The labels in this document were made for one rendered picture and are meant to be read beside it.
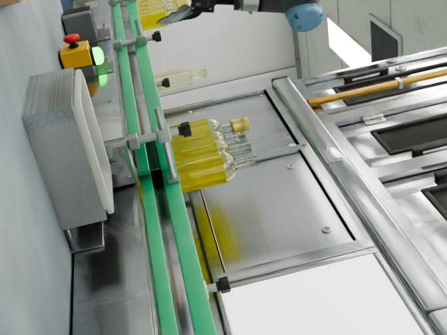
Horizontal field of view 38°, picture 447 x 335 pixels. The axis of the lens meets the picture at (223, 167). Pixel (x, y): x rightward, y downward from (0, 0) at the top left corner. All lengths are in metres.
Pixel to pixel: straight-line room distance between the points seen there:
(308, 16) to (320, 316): 0.62
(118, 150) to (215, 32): 6.33
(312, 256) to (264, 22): 6.44
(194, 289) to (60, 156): 0.30
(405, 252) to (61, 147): 0.70
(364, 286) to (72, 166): 0.58
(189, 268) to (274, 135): 0.84
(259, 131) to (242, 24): 5.75
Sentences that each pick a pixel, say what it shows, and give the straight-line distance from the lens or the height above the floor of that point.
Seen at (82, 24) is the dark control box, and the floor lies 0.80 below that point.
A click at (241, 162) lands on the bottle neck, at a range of 1.42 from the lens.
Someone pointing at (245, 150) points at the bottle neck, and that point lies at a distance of 1.47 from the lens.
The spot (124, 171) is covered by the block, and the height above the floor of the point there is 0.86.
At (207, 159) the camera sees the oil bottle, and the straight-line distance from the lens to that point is 1.41.
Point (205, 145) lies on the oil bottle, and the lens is 1.47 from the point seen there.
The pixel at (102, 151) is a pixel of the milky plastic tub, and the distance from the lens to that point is 1.25.
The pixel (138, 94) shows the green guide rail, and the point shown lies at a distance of 1.53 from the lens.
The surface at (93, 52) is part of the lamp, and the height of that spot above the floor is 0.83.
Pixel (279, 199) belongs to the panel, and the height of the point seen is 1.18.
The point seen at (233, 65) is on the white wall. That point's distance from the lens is 7.74.
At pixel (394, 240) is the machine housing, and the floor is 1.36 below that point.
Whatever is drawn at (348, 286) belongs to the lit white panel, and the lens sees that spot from 1.26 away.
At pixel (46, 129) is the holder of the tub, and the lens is 1.05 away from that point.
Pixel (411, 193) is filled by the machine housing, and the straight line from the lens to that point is 1.58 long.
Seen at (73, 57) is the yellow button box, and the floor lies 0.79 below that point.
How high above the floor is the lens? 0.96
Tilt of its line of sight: 4 degrees up
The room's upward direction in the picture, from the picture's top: 77 degrees clockwise
